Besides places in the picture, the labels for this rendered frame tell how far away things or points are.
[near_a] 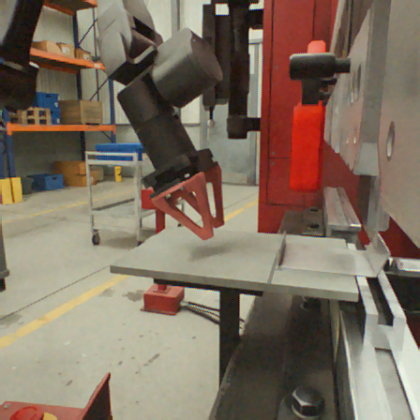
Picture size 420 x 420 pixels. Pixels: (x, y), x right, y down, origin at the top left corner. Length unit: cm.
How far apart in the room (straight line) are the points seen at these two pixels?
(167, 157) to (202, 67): 11
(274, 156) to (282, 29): 41
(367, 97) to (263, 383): 34
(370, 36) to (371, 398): 23
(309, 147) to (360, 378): 17
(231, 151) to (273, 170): 663
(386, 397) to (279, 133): 107
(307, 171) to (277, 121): 102
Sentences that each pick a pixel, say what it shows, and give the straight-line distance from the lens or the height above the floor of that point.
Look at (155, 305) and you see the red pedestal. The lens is 246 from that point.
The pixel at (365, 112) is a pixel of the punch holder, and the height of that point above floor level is 116.
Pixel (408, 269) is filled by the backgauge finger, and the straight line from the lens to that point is 45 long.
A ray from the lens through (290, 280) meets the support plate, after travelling 39.
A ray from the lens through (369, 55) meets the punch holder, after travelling 19.
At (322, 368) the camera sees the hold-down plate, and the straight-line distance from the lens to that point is 43.
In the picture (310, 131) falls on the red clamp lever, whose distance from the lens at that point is 27.
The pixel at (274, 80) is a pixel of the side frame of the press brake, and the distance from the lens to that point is 131.
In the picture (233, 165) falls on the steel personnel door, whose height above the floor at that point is 40.
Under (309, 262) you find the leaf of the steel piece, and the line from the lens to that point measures 43.
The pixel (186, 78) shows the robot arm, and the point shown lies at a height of 120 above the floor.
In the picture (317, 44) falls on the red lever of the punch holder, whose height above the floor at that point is 126.
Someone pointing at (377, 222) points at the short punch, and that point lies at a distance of 40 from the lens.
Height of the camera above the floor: 115
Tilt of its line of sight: 12 degrees down
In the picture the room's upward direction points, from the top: straight up
